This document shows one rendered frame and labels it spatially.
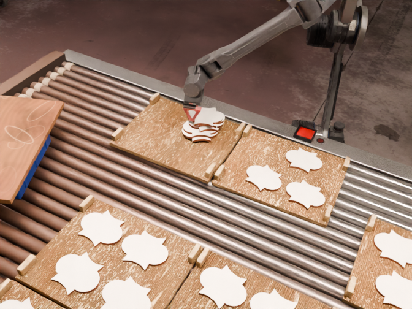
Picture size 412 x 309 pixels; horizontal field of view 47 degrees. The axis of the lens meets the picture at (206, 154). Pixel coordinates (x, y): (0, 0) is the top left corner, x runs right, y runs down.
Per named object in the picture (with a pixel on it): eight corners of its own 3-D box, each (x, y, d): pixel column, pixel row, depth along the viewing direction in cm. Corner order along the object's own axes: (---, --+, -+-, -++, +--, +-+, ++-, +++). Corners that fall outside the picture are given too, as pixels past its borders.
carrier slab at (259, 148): (247, 129, 188) (248, 126, 187) (349, 164, 177) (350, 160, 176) (211, 184, 164) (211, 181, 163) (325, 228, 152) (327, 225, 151)
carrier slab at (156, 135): (157, 99, 200) (157, 95, 199) (246, 130, 188) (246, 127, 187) (109, 145, 176) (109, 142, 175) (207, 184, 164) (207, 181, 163)
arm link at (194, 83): (224, 70, 169) (209, 52, 165) (221, 88, 160) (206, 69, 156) (197, 85, 174) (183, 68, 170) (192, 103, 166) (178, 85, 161)
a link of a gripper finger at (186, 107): (181, 123, 177) (183, 103, 171) (184, 112, 182) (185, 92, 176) (200, 125, 177) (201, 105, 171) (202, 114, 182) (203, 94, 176)
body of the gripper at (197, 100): (183, 105, 172) (184, 87, 167) (186, 89, 180) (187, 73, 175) (200, 106, 172) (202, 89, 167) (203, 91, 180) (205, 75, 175)
